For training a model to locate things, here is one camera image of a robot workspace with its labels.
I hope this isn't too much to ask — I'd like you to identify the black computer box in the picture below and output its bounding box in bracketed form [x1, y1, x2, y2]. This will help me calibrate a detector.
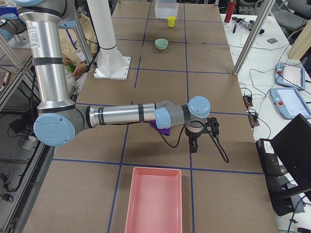
[256, 138, 305, 216]

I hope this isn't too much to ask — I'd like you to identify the lower teach pendant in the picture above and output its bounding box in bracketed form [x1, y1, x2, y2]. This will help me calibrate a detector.
[270, 87, 311, 119]

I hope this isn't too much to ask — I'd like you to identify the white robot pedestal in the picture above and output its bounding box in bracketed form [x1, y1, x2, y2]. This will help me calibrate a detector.
[87, 0, 131, 80]

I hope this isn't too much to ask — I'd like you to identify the seated person beige shirt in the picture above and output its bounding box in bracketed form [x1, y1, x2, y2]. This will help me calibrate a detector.
[59, 13, 97, 95]

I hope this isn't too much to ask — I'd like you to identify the orange connector module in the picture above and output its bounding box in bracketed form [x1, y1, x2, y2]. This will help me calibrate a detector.
[248, 113, 259, 128]
[243, 95, 253, 108]

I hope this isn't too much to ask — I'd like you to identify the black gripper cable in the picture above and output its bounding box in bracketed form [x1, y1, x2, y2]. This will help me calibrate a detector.
[160, 118, 230, 164]

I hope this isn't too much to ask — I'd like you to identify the yellow cup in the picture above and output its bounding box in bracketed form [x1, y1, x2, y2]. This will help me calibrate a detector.
[167, 16, 176, 28]

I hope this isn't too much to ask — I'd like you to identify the pink plastic tray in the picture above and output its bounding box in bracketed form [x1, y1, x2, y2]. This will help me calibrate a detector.
[124, 166, 183, 233]

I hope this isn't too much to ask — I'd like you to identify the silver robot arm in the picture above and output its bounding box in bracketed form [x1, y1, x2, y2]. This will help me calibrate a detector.
[15, 0, 218, 152]

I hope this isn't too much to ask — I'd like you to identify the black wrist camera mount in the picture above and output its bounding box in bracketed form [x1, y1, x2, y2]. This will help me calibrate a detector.
[204, 117, 219, 138]

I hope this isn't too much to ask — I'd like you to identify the purple cloth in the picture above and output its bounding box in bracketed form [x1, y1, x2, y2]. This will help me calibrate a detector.
[150, 121, 171, 136]

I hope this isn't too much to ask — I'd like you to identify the clear plastic box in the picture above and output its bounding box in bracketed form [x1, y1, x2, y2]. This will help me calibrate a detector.
[155, 0, 178, 19]

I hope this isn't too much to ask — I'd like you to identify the orange connector module lower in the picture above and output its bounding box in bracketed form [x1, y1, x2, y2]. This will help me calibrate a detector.
[248, 113, 259, 128]

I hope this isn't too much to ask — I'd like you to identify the aluminium frame post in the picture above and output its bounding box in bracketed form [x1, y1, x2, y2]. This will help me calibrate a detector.
[233, 0, 275, 76]

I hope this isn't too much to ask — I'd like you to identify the black monitor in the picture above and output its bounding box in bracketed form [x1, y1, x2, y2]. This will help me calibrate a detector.
[271, 114, 311, 184]

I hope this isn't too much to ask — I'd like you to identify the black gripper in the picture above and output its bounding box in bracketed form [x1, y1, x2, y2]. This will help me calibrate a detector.
[185, 126, 202, 153]

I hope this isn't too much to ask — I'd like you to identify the orange connector module upper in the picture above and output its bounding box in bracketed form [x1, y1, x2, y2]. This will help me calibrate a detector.
[243, 95, 253, 108]

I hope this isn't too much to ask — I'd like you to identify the upper teach pendant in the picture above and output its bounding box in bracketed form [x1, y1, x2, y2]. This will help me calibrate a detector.
[275, 62, 306, 90]

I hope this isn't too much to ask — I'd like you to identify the red cylinder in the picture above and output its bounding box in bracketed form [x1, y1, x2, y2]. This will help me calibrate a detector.
[224, 0, 236, 23]

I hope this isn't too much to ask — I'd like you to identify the teach pendant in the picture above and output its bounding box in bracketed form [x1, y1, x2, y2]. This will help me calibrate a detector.
[275, 62, 306, 90]
[270, 87, 311, 119]

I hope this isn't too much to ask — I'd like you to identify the green bowl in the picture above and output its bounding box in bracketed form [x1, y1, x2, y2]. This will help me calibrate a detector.
[155, 38, 169, 50]

